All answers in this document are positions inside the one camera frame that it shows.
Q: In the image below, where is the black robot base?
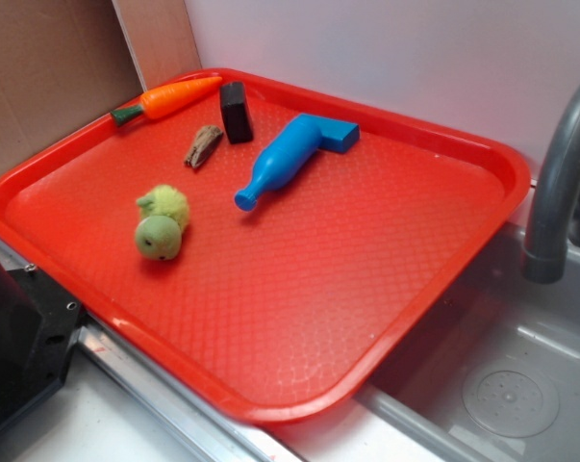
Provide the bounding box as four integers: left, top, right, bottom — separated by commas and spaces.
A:
0, 263, 85, 433

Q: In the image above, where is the blue toy bottle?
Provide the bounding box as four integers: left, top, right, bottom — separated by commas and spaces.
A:
235, 115, 322, 212

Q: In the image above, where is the red plastic tray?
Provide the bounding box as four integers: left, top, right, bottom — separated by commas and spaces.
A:
0, 69, 530, 424

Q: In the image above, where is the brown wood piece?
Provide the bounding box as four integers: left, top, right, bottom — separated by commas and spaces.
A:
184, 125, 223, 169

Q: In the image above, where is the green plush toy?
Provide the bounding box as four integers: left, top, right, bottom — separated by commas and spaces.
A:
135, 185, 190, 261

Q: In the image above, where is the black rectangular block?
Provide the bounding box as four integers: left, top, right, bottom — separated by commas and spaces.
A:
220, 81, 254, 144

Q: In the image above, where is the orange toy carrot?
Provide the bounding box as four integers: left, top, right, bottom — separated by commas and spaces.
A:
110, 76, 223, 127

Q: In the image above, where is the grey toy faucet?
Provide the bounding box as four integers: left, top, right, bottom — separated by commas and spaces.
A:
521, 86, 580, 284

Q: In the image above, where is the grey toy sink basin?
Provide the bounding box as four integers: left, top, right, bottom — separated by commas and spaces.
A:
357, 225, 580, 461

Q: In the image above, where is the brown cardboard panel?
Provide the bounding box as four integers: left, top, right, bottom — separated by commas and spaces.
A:
0, 1, 201, 176

